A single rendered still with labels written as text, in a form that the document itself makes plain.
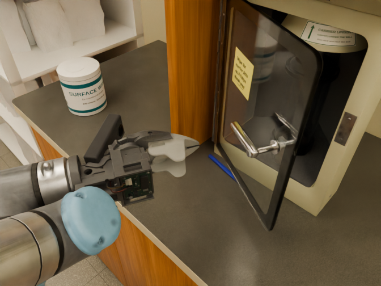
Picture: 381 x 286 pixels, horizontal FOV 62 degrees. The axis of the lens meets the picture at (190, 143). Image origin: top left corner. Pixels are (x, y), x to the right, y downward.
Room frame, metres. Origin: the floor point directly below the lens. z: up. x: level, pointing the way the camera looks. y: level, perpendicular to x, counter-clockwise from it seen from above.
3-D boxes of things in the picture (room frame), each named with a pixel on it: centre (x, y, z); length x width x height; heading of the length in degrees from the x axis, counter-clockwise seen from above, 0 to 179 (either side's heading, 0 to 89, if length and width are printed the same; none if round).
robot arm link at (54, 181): (0.33, 0.20, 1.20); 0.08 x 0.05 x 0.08; 19
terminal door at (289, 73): (0.51, -0.12, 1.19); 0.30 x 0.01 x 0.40; 19
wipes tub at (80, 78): (0.90, 0.35, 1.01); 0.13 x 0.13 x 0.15
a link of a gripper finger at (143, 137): (0.39, 0.07, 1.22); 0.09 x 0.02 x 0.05; 109
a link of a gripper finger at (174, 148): (0.38, 0.02, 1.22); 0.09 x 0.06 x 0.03; 109
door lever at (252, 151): (0.43, -0.11, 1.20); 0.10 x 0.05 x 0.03; 19
